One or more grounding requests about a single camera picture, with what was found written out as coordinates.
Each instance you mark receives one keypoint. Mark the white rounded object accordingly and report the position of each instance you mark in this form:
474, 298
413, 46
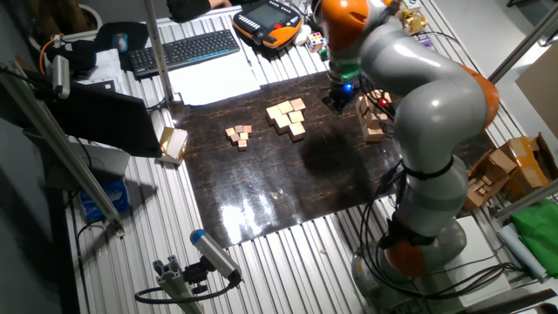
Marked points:
301, 37

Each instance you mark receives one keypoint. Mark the grey computer mouse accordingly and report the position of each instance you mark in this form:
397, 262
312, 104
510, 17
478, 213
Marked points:
120, 42

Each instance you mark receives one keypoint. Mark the cardboard box with yellow tape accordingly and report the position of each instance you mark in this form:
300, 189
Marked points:
529, 165

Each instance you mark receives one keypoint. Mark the operator hand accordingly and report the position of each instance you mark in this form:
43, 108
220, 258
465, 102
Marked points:
220, 3

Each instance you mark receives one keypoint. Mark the silver depth camera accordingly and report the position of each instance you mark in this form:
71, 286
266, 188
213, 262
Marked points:
60, 76
215, 255

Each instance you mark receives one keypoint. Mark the large wooden cube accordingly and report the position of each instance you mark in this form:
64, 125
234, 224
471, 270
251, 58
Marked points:
377, 94
374, 134
363, 104
371, 118

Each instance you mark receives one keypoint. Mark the white paper pad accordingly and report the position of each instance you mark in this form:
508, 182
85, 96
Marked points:
106, 65

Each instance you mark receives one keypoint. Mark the blue plastic pack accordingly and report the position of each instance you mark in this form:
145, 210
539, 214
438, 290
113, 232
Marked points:
106, 198

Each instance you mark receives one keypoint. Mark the short aluminium profile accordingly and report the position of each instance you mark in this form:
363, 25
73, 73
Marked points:
174, 288

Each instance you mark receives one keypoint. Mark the purple plastic bag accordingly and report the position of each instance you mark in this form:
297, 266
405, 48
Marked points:
425, 42

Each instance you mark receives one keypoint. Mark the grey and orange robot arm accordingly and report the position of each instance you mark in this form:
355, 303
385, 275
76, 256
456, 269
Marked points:
427, 109

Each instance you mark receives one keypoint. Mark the gold and white box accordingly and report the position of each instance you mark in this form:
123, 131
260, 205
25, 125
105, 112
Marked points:
173, 144

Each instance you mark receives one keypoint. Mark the black mouse pad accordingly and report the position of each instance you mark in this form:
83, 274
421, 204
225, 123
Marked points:
137, 35

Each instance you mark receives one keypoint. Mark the small wooden cube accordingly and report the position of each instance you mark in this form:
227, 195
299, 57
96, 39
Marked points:
244, 135
247, 128
239, 128
229, 131
242, 144
235, 137

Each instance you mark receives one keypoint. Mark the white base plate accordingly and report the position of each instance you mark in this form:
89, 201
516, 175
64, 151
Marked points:
479, 244

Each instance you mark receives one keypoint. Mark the white round bucket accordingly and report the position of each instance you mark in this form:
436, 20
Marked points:
98, 19

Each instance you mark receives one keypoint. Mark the black computer keyboard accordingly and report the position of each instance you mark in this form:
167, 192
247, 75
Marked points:
185, 52

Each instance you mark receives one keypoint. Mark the black laptop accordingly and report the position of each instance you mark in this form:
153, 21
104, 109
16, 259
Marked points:
104, 118

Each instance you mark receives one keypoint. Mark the white paper sheets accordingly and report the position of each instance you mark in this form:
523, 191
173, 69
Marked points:
213, 78

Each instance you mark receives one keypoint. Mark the dark marble pattern mat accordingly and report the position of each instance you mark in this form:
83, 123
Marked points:
261, 183

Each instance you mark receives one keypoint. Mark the brown cardboard sheet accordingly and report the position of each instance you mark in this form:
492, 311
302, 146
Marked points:
542, 91

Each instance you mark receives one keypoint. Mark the aluminium extrusion post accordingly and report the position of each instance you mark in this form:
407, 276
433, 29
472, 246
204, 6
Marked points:
527, 198
65, 152
523, 43
158, 48

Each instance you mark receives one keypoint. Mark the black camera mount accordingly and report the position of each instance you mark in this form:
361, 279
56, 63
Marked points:
196, 275

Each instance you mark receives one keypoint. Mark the colourful puzzle cube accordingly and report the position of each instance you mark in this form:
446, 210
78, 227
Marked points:
315, 41

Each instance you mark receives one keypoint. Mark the white rolled sheet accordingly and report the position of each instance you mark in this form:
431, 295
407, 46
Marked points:
521, 250

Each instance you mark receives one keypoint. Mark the forearm in black sleeve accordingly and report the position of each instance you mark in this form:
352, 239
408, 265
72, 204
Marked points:
187, 8

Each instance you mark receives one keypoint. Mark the green cloth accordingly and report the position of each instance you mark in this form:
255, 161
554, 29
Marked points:
538, 235

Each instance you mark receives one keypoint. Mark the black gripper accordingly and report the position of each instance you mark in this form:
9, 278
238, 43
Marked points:
344, 91

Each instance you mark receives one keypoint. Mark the clear gold trinket box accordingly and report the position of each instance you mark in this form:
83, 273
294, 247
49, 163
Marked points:
412, 21

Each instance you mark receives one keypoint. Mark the black orange teach pendant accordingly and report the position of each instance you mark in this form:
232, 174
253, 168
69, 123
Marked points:
268, 22

